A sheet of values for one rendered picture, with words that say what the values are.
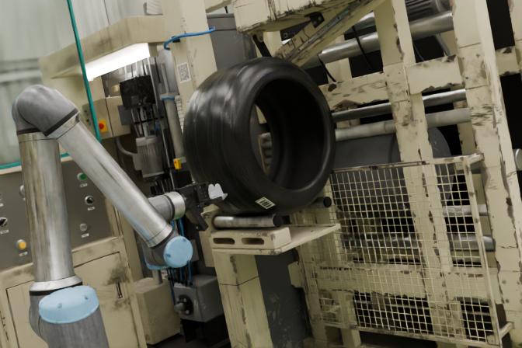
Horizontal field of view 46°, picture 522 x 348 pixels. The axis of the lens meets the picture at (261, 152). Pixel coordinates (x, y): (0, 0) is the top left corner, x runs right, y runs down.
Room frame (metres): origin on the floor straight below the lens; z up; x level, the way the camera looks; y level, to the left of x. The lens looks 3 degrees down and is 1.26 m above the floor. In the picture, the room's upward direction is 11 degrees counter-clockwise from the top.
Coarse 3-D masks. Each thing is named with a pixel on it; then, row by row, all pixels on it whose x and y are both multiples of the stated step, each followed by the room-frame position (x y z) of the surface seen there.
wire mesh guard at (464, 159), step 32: (448, 160) 2.19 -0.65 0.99; (448, 192) 2.22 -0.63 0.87; (416, 224) 2.33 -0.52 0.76; (448, 224) 2.23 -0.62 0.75; (480, 224) 2.15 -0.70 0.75; (320, 256) 2.71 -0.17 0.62; (352, 256) 2.57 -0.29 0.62; (448, 256) 2.25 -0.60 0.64; (480, 256) 2.15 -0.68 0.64; (320, 320) 2.77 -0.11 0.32
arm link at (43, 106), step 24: (24, 96) 1.72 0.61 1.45; (48, 96) 1.70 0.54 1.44; (48, 120) 1.68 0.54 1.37; (72, 120) 1.70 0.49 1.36; (72, 144) 1.71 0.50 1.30; (96, 144) 1.74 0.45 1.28; (96, 168) 1.73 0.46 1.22; (120, 168) 1.78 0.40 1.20; (120, 192) 1.75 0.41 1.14; (144, 216) 1.78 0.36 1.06; (144, 240) 1.81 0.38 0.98; (168, 240) 1.80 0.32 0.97; (168, 264) 1.80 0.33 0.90
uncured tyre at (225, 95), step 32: (256, 64) 2.24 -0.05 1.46; (288, 64) 2.32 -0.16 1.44; (192, 96) 2.32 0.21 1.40; (224, 96) 2.15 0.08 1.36; (256, 96) 2.18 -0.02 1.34; (288, 96) 2.59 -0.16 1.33; (320, 96) 2.41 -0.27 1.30; (192, 128) 2.22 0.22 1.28; (224, 128) 2.11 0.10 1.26; (288, 128) 2.65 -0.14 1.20; (320, 128) 2.54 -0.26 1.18; (192, 160) 2.23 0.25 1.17; (224, 160) 2.11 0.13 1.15; (256, 160) 2.14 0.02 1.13; (288, 160) 2.63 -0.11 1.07; (320, 160) 2.51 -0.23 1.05; (224, 192) 2.19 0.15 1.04; (256, 192) 2.15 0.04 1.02; (288, 192) 2.22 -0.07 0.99; (320, 192) 2.38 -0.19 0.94
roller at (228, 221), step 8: (224, 216) 2.39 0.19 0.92; (232, 216) 2.36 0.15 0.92; (240, 216) 2.32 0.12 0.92; (248, 216) 2.29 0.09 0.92; (256, 216) 2.25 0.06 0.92; (264, 216) 2.22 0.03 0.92; (272, 216) 2.19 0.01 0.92; (280, 216) 2.19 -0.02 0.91; (216, 224) 2.41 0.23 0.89; (224, 224) 2.37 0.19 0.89; (232, 224) 2.34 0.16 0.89; (240, 224) 2.31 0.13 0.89; (248, 224) 2.27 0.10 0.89; (256, 224) 2.24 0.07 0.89; (264, 224) 2.21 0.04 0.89; (272, 224) 2.18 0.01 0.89; (280, 224) 2.19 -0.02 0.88
